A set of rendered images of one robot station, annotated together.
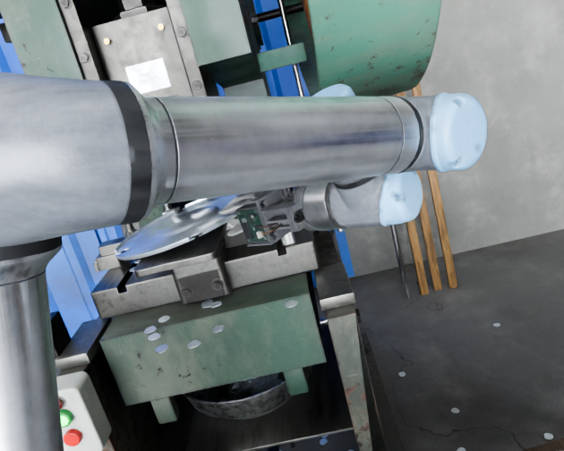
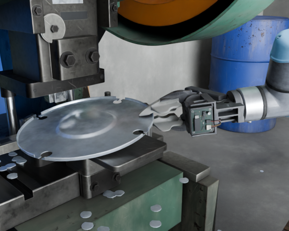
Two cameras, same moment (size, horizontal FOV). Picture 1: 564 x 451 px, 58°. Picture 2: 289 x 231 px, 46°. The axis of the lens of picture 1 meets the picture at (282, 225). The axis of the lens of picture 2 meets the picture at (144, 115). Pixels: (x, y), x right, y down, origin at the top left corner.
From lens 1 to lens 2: 0.73 m
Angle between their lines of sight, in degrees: 46
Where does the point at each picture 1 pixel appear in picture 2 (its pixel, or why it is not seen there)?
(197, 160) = not seen: outside the picture
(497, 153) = (107, 88)
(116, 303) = (20, 211)
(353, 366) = (210, 217)
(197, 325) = (119, 212)
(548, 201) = not seen: hidden behind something
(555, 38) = not seen: hidden behind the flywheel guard
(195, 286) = (101, 180)
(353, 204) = (286, 102)
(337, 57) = (233, 11)
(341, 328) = (211, 192)
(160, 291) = (62, 191)
